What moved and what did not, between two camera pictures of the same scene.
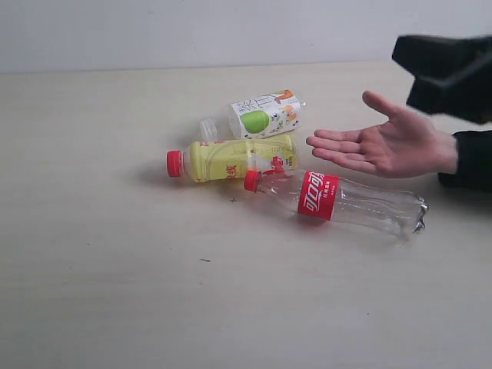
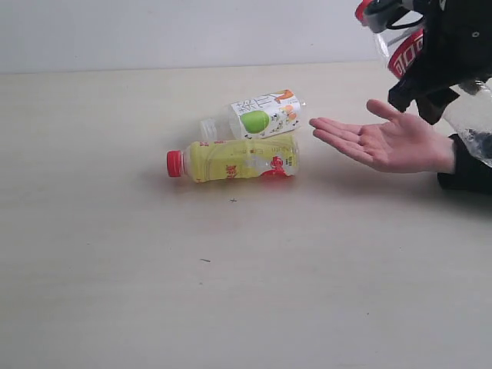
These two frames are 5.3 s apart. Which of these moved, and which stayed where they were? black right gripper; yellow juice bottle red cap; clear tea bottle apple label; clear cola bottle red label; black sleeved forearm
Moved: black right gripper; clear cola bottle red label
Stayed: black sleeved forearm; clear tea bottle apple label; yellow juice bottle red cap
